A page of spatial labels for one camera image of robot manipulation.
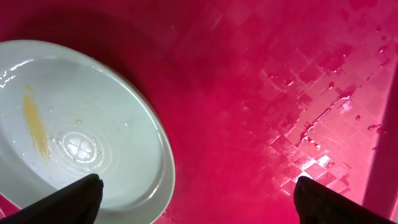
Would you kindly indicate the mint green plate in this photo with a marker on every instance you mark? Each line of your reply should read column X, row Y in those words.
column 64, row 115

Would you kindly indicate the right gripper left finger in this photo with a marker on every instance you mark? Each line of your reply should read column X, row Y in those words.
column 77, row 203

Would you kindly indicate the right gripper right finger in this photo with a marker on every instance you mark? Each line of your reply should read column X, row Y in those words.
column 317, row 204

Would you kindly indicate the red plastic tray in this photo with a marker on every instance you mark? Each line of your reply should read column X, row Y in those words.
column 252, row 93

